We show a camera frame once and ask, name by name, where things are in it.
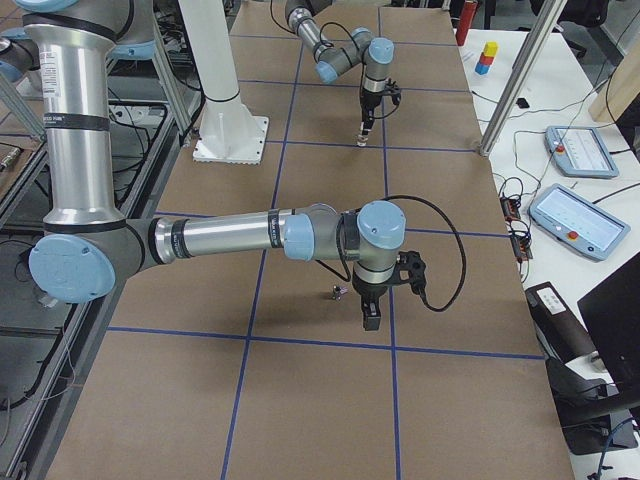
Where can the near teach pendant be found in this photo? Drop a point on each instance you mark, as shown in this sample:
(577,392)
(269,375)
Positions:
(578,223)

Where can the black box with label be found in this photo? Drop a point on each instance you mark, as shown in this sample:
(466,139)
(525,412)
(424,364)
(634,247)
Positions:
(561,329)

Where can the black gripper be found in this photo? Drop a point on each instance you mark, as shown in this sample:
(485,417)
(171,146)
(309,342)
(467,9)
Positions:
(369,103)
(368,290)

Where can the orange circuit board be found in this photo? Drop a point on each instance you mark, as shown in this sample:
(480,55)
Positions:
(518,229)

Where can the teach pendant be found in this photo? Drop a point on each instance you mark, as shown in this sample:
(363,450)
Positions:
(578,223)
(580,152)

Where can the white pedestal column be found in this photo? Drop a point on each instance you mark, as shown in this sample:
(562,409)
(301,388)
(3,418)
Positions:
(228,132)

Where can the red cylinder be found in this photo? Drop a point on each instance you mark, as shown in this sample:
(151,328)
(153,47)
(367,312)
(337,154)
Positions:
(465,20)

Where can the far teach pendant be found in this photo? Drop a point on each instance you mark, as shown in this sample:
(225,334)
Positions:
(580,152)

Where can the white PPR pipe fitting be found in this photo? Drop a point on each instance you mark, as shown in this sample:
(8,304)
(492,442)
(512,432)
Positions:
(361,140)

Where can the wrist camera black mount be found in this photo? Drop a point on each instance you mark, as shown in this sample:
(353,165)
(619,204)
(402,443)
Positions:
(393,91)
(410,270)

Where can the aluminium frame post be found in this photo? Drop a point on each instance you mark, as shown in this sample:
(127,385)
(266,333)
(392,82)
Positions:
(525,61)

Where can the black monitor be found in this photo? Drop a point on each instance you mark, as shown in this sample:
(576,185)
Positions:
(611,315)

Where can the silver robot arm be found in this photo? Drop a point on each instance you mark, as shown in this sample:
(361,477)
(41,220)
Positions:
(335,45)
(89,246)

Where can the stacked colour blocks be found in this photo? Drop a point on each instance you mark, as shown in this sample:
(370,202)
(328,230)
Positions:
(486,58)

